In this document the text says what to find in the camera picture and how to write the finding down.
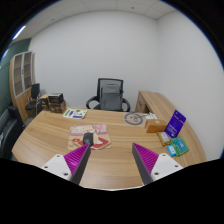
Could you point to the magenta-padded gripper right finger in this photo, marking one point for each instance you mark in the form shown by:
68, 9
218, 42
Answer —
145, 158

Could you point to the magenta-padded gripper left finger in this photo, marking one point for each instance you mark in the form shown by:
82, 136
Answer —
78, 158

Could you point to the black computer mouse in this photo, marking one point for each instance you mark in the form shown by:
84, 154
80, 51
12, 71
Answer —
88, 137

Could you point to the cartoon dog print mouse pad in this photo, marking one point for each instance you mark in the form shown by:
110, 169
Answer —
101, 133

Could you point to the small tan box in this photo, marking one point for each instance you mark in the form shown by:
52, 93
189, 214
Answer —
164, 138

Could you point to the small blue box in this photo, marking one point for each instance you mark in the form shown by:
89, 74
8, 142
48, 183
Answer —
171, 150

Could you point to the orange-brown box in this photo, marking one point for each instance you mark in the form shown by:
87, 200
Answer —
155, 126

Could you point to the green flat box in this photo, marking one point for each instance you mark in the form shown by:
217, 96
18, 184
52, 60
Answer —
180, 146

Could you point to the grey round-print mat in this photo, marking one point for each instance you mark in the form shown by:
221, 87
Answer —
135, 118

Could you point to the white and green leaflet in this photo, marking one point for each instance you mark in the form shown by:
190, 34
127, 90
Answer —
75, 113

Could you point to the purple retail package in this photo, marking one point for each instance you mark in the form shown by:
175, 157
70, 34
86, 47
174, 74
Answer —
175, 124

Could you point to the brown cardboard box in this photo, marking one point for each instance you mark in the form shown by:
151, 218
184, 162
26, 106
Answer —
57, 107

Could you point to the wooden side desk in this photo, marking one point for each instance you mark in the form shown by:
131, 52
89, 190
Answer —
156, 101

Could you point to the black cardboard box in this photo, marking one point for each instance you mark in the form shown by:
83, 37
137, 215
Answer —
56, 98

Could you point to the grey backpack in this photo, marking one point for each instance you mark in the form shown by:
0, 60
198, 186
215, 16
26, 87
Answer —
110, 97

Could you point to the dark armchair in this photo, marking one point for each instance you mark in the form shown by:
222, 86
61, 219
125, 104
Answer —
7, 133

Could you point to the black mesh office chair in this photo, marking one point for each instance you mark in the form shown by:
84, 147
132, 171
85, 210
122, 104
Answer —
110, 80

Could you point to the wooden shelf unit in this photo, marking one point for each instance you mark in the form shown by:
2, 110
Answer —
20, 80

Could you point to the ceiling light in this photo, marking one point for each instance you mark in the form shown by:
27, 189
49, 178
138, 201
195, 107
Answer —
19, 32

